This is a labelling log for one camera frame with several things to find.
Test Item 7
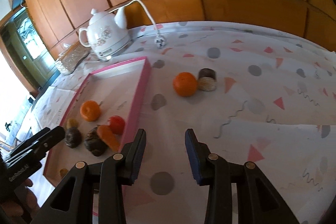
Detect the dark round mangosteen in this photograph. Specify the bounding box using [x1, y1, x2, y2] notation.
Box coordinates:
[65, 127, 82, 148]

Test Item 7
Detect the yellow round fruit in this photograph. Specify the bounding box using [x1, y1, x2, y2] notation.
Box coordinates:
[66, 118, 79, 129]
[59, 168, 69, 178]

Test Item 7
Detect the dark brown oval fruit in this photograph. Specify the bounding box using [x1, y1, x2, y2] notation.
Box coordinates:
[84, 127, 108, 157]

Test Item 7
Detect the orange tangerine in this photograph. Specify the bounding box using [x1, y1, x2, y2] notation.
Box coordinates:
[173, 72, 198, 97]
[80, 100, 101, 122]

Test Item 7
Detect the orange carrot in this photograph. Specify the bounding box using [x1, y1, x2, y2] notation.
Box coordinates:
[97, 124, 120, 152]

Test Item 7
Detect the small red tomato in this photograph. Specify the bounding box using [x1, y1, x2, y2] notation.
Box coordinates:
[108, 115, 125, 135]

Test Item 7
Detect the small dark cut log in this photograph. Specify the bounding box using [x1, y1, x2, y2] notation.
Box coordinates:
[198, 68, 217, 92]

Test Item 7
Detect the person's left hand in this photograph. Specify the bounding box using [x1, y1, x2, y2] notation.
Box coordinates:
[1, 178, 40, 223]

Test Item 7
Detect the pink shallow box tray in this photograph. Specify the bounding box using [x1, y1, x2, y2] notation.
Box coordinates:
[43, 56, 151, 186]

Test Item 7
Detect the woven tissue box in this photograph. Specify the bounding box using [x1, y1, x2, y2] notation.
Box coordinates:
[55, 43, 89, 75]

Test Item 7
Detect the patterned white tablecloth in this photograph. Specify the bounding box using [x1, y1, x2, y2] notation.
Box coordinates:
[112, 22, 335, 223]

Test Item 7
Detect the wooden door with glass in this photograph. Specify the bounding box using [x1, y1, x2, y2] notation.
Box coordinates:
[1, 8, 57, 90]

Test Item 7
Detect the white ceramic electric kettle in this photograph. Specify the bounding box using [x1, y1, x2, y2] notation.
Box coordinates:
[79, 7, 130, 61]

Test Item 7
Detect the white power cord with plug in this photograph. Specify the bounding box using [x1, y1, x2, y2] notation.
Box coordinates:
[109, 0, 168, 50]

